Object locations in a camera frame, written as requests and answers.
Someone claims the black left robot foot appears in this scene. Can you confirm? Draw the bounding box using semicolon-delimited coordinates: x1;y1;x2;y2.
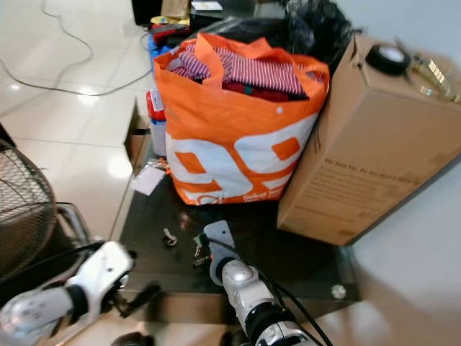
112;332;152;346

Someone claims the black robot foot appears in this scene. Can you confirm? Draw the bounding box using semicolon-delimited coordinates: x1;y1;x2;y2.
112;332;152;346
220;330;249;346

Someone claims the black glass table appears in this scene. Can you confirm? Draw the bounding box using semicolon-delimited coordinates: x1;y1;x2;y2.
112;29;361;302

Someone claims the black right robot foot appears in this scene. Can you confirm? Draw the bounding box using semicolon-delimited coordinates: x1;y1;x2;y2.
220;330;249;346

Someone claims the white paper tag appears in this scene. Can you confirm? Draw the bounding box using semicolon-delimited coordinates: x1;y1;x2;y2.
131;162;168;196

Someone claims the red capped bottle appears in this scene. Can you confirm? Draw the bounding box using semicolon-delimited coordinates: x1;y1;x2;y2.
148;89;168;157

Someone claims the orange white shopping bag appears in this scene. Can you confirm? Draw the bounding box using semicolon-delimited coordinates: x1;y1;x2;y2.
153;32;331;206

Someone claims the small open cardboard box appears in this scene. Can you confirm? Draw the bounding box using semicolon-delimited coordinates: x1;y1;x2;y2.
124;97;152;174

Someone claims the metal fan grille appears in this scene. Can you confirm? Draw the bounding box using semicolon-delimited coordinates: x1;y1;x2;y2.
0;141;60;282

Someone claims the dark red garment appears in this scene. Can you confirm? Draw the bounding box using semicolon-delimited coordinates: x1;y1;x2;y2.
223;81;296;102

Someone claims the red white striped cloth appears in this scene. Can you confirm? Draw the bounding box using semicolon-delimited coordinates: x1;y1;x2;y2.
167;47;307;98

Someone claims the large brown cardboard box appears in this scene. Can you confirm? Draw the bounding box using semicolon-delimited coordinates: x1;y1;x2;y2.
277;35;461;247

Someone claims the blue bag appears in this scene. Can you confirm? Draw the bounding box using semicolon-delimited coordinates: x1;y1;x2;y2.
146;36;171;73

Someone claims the red black pouch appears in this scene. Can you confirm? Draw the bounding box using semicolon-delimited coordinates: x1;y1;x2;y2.
150;23;192;48

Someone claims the black plastic bag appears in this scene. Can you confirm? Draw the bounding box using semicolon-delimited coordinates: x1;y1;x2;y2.
212;0;361;69

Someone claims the black tape roll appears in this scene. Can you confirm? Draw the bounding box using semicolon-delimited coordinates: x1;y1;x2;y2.
364;43;411;76

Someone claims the clear plastic packet yellow label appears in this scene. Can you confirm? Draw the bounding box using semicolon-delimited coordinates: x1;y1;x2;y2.
403;50;461;103

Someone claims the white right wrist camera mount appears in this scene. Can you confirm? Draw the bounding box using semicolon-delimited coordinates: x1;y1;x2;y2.
203;220;236;260

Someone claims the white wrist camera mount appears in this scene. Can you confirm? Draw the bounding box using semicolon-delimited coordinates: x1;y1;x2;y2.
76;241;136;303
203;220;236;260

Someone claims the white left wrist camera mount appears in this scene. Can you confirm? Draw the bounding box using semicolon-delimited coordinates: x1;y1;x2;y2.
76;241;136;303

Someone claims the chrome tube frame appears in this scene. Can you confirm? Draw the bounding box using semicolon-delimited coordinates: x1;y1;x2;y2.
54;202;91;246

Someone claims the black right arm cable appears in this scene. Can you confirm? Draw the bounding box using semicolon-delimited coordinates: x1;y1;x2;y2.
212;238;332;346

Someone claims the grey floor cable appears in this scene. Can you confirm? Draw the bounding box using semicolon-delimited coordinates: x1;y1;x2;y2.
0;0;156;97

